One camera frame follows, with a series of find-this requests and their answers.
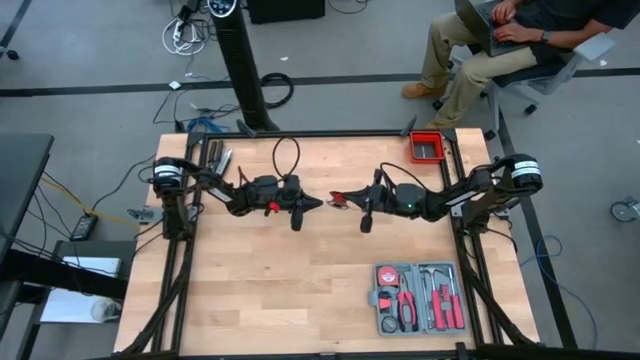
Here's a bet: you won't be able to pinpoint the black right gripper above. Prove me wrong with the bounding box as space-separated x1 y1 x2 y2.
329 168 385 235

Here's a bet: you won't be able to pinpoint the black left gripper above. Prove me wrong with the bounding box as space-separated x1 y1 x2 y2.
287 192 325 233

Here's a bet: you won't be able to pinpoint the black wire spool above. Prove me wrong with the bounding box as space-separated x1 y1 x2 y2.
327 190 352 211

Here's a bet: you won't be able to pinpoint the red tape measure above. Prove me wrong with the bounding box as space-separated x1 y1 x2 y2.
376 265 400 288

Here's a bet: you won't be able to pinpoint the red plastic bin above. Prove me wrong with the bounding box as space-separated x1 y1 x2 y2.
408 130 447 166

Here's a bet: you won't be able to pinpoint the silver and black hand tool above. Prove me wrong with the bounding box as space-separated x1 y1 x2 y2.
218 148 234 179

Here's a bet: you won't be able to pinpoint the grey tool kit case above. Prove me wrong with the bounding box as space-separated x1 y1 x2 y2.
367 260 470 337

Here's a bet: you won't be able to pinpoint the silver hammer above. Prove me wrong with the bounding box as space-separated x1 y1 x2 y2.
419 266 441 331

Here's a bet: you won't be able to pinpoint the black tower fan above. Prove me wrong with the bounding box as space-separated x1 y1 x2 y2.
207 0 281 134

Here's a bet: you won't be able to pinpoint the person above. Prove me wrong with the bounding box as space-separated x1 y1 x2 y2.
401 0 640 131

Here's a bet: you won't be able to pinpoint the black cabinet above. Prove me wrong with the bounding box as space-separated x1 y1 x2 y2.
247 0 326 26

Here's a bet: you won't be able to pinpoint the grey laptop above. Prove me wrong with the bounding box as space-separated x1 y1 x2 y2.
453 0 532 58

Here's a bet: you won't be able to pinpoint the white sheet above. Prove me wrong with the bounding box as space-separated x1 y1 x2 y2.
59 255 123 280

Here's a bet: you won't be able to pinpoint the navy office chair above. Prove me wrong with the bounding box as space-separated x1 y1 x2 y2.
432 32 617 142

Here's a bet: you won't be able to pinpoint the black power adapter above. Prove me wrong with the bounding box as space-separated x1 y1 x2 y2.
69 213 99 242

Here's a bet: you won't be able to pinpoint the clear plastic cup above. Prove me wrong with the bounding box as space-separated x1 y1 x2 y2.
89 298 123 322

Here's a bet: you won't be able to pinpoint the grey castor wheel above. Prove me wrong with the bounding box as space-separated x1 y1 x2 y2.
609 197 640 224

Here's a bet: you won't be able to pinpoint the black desk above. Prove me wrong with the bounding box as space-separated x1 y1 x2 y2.
0 132 55 346

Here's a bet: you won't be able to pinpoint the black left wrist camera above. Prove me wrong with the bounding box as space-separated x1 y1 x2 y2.
282 174 302 200

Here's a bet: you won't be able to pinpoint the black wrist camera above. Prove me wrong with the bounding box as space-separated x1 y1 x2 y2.
282 174 302 200
382 183 400 212

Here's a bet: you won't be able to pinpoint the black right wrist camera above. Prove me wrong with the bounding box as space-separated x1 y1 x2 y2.
382 183 400 212

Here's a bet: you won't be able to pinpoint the black looped camera cable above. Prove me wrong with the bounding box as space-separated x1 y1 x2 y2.
271 135 302 182
378 161 432 192

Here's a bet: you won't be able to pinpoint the black aluminium table frame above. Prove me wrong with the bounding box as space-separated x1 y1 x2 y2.
112 127 544 360

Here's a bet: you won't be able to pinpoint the black wire stripper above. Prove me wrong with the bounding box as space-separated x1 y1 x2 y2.
207 139 225 176

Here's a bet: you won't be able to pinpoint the black coiled floor cable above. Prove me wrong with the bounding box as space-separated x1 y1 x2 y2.
259 72 295 110

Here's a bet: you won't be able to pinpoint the red handled pliers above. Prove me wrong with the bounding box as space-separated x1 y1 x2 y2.
397 272 420 333

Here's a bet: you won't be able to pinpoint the blue floor cable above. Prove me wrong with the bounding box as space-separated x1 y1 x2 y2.
187 115 221 134
519 234 599 349

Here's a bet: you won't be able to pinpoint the black floor cables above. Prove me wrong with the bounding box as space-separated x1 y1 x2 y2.
152 87 241 131

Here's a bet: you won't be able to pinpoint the white power strip cables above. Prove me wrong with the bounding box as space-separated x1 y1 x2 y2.
161 14 207 57

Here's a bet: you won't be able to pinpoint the yellow cable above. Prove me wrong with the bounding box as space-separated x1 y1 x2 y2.
39 174 141 226

